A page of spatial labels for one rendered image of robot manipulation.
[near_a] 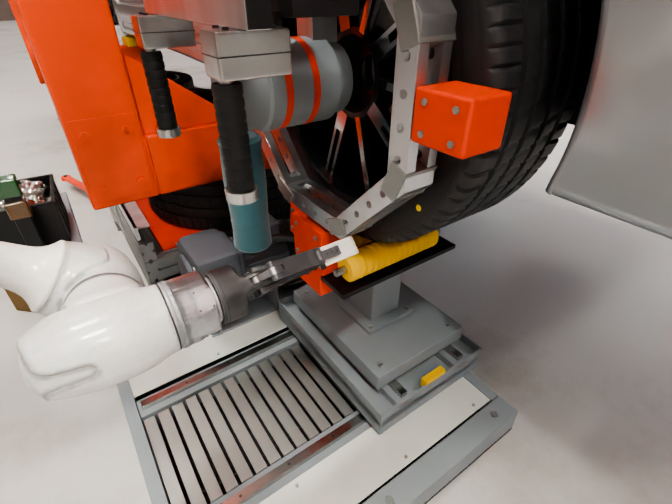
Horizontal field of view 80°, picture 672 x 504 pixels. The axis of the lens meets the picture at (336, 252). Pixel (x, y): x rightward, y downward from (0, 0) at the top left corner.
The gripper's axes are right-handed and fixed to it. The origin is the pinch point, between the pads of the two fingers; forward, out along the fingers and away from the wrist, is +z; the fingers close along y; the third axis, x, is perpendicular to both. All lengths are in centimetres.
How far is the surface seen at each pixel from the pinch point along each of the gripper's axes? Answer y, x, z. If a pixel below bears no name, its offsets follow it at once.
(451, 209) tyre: 9.0, -1.3, 17.5
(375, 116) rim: 1.1, 20.6, 18.5
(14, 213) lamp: -44, 37, -43
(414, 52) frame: 23.6, 16.6, 8.1
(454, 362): -31, -35, 36
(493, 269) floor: -66, -24, 102
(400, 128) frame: 15.4, 11.1, 8.8
